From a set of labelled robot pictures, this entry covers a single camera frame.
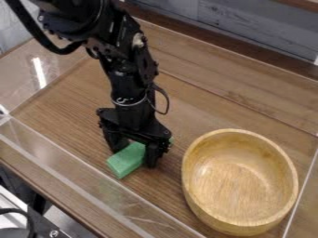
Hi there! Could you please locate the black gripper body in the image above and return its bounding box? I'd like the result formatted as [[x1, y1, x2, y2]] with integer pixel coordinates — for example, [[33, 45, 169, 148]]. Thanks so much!
[[98, 97, 172, 143]]

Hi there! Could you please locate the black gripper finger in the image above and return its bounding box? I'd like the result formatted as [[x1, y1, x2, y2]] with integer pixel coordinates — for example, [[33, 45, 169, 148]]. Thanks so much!
[[145, 142, 170, 168], [101, 125, 130, 153]]

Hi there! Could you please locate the green rectangular block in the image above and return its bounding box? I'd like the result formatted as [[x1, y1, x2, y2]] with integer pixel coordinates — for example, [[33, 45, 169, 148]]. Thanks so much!
[[106, 137, 174, 179]]

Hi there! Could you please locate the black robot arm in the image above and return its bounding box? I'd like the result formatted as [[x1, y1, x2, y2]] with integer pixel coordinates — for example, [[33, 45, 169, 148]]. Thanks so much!
[[30, 0, 172, 167]]

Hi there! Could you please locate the brown wooden bowl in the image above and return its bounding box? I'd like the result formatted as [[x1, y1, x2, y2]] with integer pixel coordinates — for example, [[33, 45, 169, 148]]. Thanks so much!
[[182, 128, 298, 236]]

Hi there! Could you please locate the clear acrylic tray wall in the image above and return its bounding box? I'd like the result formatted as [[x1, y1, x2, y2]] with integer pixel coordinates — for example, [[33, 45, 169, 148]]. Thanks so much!
[[0, 105, 208, 238]]

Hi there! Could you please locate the black clamp with cable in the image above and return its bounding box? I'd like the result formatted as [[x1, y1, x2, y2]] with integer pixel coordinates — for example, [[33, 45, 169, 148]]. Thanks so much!
[[0, 208, 63, 238]]

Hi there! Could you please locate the black cable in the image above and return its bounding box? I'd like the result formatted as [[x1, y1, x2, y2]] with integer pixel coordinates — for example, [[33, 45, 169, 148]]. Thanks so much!
[[5, 0, 85, 56]]

